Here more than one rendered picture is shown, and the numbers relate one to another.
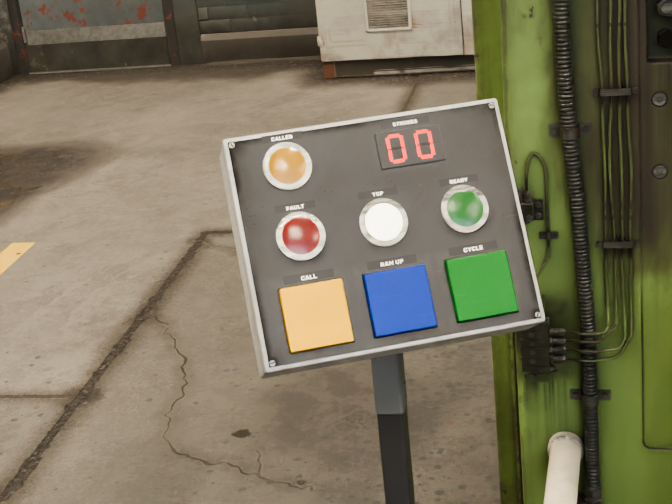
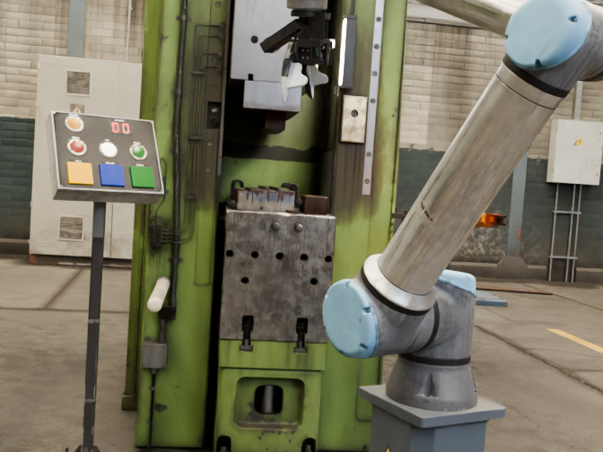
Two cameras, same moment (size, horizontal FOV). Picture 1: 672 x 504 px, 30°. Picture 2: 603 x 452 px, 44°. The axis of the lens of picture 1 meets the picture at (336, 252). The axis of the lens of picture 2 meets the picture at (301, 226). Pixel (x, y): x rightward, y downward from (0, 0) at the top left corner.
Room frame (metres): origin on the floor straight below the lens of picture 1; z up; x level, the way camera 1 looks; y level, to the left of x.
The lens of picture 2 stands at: (-1.09, 0.25, 1.04)
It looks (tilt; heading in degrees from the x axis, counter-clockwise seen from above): 4 degrees down; 338
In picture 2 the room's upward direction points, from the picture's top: 4 degrees clockwise
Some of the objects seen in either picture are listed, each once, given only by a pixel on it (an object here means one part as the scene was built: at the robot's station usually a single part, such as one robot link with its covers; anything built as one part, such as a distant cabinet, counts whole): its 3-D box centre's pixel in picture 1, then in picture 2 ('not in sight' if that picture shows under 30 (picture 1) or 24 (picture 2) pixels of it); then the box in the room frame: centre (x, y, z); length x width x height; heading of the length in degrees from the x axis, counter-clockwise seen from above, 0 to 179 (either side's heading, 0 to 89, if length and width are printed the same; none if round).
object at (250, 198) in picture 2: not in sight; (261, 197); (1.61, -0.66, 0.96); 0.42 x 0.20 x 0.09; 165
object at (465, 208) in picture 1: (464, 208); (138, 152); (1.41, -0.16, 1.09); 0.05 x 0.03 x 0.04; 75
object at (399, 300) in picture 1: (399, 301); (111, 176); (1.35, -0.07, 1.01); 0.07 x 0.05 x 0.07; 100
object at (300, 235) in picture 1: (300, 235); (76, 146); (1.37, 0.04, 1.09); 0.05 x 0.03 x 0.04; 75
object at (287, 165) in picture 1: (287, 165); (74, 124); (1.42, 0.05, 1.16); 0.05 x 0.03 x 0.04; 75
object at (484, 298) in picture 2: not in sight; (436, 292); (1.09, -1.13, 0.68); 0.40 x 0.30 x 0.02; 70
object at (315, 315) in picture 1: (316, 315); (79, 174); (1.33, 0.03, 1.01); 0.07 x 0.05 x 0.07; 100
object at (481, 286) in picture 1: (480, 286); (142, 178); (1.37, -0.17, 1.01); 0.07 x 0.05 x 0.07; 100
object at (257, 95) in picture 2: not in sight; (267, 101); (1.61, -0.66, 1.32); 0.42 x 0.20 x 0.10; 165
